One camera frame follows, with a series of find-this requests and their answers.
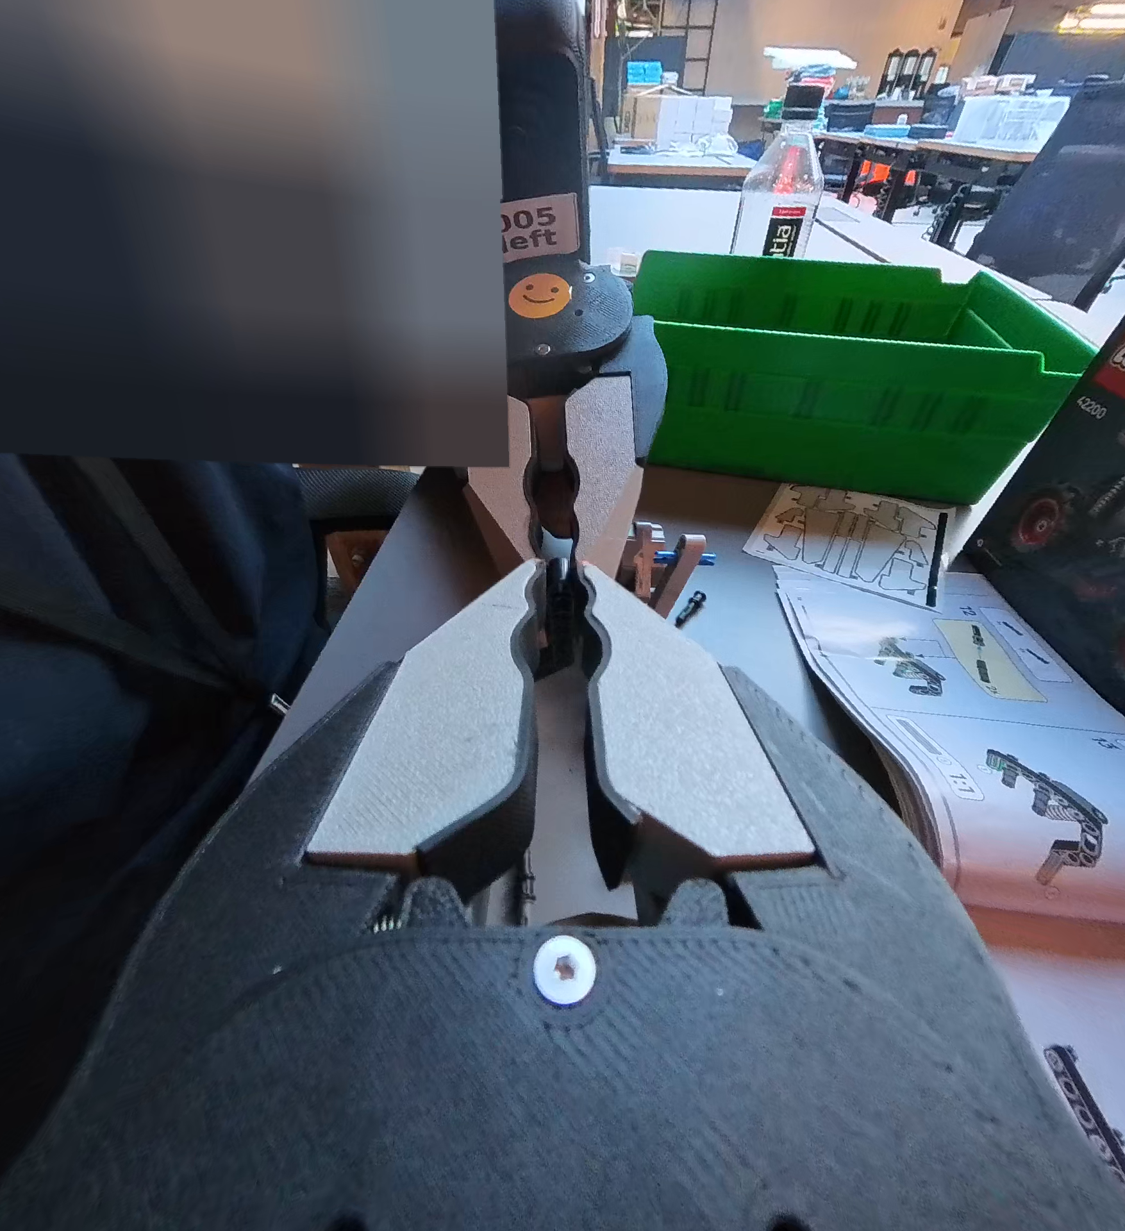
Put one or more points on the black lego piece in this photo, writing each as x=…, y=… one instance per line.
x=560, y=616

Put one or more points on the green plastic bin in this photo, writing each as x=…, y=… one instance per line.
x=813, y=385

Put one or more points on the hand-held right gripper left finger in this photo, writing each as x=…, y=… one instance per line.
x=438, y=732

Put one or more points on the person's dark jacket torso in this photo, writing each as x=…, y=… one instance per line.
x=92, y=693

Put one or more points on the black lego pin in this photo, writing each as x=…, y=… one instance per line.
x=690, y=608

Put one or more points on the lego instruction booklet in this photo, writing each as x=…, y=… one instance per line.
x=986, y=770

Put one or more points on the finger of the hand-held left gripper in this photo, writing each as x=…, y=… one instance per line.
x=498, y=519
x=606, y=452

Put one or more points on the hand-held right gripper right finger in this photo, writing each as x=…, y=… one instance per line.
x=687, y=740

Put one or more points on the white instruction sheet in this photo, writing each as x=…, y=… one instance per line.
x=1081, y=1000

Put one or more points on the stack of white boxes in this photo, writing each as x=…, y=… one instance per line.
x=693, y=121

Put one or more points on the lego sticker sheet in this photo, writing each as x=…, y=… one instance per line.
x=842, y=539

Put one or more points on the clear water bottle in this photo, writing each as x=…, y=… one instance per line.
x=782, y=183

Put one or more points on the tan lego assembly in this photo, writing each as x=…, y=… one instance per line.
x=663, y=568

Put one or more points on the black lego axle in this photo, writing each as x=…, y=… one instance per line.
x=937, y=563

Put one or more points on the long black lego beam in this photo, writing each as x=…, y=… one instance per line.
x=1091, y=1116

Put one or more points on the black lego box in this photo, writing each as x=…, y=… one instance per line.
x=1101, y=539

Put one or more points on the grey lego beam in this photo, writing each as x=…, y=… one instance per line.
x=559, y=542

